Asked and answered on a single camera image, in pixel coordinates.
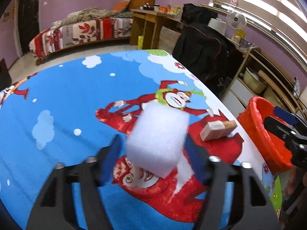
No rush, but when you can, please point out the beige basket right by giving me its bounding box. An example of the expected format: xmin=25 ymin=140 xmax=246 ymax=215
xmin=263 ymin=86 xmax=285 ymax=108

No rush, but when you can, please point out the beige basket left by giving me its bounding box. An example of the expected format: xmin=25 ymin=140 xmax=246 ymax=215
xmin=243 ymin=67 xmax=267 ymax=94

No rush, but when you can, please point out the striped zebra window blind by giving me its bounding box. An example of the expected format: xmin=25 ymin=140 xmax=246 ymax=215
xmin=211 ymin=0 xmax=306 ymax=69

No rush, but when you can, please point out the black backpack on desk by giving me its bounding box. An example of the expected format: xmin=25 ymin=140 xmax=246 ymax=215
xmin=181 ymin=3 xmax=218 ymax=25

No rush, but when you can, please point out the yellow package on desk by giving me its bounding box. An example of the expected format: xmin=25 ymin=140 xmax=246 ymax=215
xmin=233 ymin=29 xmax=246 ymax=44

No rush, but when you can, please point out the small cardboard box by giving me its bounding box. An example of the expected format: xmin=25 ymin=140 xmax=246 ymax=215
xmin=200 ymin=121 xmax=237 ymax=141

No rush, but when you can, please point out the cartoon blue play mat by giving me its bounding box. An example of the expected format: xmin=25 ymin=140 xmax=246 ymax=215
xmin=1 ymin=50 xmax=282 ymax=229

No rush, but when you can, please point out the beige crumpled blanket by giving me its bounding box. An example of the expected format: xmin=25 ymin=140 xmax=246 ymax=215
xmin=50 ymin=7 xmax=119 ymax=30

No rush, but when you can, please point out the white foam block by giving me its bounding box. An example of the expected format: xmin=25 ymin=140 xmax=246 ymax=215
xmin=125 ymin=101 xmax=190 ymax=178

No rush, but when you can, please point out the dark wooden door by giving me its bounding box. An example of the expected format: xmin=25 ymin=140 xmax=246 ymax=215
xmin=18 ymin=0 xmax=40 ymax=55

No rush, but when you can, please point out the orange pillow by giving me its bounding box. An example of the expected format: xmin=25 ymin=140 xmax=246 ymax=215
xmin=111 ymin=0 xmax=131 ymax=13

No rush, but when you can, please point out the large black bag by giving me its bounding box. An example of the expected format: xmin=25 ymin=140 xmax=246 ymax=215
xmin=172 ymin=22 xmax=243 ymax=96

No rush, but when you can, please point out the white desk fan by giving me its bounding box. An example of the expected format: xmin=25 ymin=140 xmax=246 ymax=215
xmin=226 ymin=10 xmax=247 ymax=40

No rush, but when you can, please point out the person's right hand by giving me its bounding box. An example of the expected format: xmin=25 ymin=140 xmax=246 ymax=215
xmin=284 ymin=166 xmax=307 ymax=196

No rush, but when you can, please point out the bed with floral sheet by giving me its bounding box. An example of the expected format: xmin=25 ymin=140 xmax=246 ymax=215
xmin=29 ymin=17 xmax=133 ymax=61

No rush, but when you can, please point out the beige basket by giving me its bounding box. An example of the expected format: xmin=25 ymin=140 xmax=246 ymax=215
xmin=243 ymin=67 xmax=267 ymax=94
xmin=263 ymin=86 xmax=285 ymax=108

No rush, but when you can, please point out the wooden shelf cabinet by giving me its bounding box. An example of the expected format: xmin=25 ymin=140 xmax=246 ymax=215
xmin=219 ymin=47 xmax=306 ymax=119

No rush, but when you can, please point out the wooden headboard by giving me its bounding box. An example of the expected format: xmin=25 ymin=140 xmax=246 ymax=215
xmin=127 ymin=0 xmax=155 ymax=11

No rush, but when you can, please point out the white thread cone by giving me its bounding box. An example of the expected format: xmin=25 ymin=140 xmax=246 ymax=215
xmin=208 ymin=18 xmax=226 ymax=35

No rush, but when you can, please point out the red mesh trash bin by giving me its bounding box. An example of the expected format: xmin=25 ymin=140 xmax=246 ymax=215
xmin=237 ymin=97 xmax=292 ymax=174

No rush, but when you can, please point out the wooden desk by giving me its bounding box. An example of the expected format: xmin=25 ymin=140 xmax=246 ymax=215
xmin=130 ymin=9 xmax=181 ymax=49

